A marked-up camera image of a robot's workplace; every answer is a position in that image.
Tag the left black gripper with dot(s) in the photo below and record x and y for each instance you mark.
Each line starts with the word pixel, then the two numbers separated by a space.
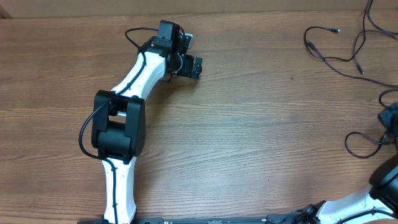
pixel 185 69

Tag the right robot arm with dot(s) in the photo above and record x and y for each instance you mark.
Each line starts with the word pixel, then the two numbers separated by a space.
pixel 378 200

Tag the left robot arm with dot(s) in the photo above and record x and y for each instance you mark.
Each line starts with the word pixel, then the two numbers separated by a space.
pixel 118 119

